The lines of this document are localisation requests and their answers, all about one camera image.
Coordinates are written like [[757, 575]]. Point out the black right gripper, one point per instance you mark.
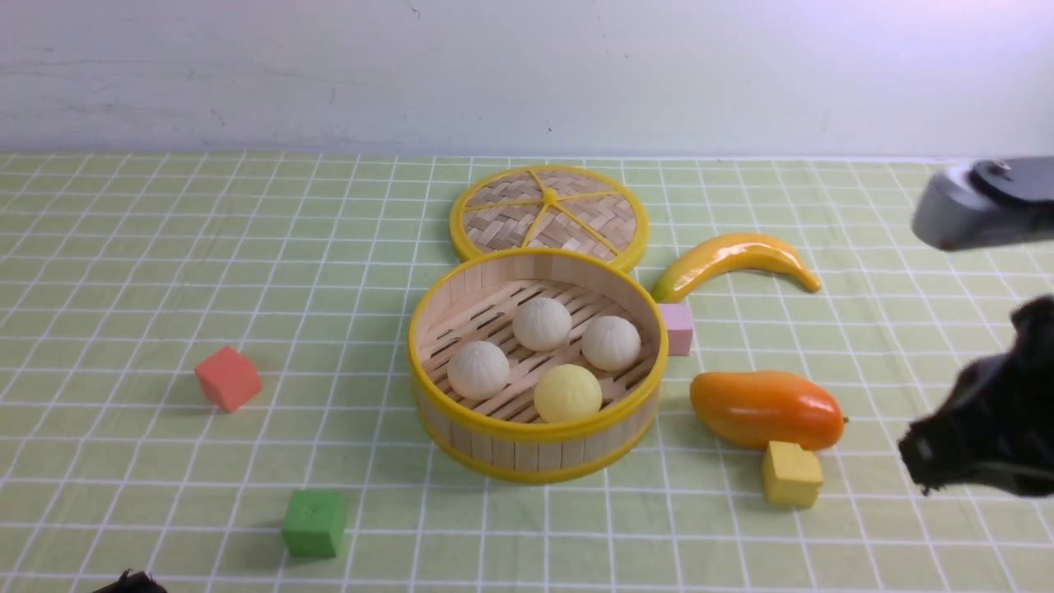
[[995, 429]]

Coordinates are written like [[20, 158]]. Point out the white bun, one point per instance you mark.
[[611, 343], [542, 324], [478, 370]]

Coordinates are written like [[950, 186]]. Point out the yellow bun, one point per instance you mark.
[[567, 393]]

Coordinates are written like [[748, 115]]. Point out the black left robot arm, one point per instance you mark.
[[138, 582]]

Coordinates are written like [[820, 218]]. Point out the woven bamboo steamer lid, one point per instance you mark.
[[551, 206]]

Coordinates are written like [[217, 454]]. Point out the bamboo steamer tray yellow rim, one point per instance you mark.
[[504, 437]]

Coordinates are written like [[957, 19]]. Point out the yellow foam cube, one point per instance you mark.
[[791, 475]]

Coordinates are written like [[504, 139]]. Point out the orange toy mango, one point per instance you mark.
[[751, 409]]

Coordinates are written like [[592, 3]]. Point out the yellow toy banana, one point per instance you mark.
[[729, 253]]

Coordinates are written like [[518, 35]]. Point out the pink foam cube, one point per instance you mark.
[[680, 327]]

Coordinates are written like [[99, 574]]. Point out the green foam cube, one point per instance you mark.
[[314, 523]]

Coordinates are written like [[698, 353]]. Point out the red foam cube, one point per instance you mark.
[[228, 379]]

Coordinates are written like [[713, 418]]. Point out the green checkered tablecloth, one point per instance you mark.
[[122, 272]]

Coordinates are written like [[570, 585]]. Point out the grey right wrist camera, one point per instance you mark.
[[988, 203]]

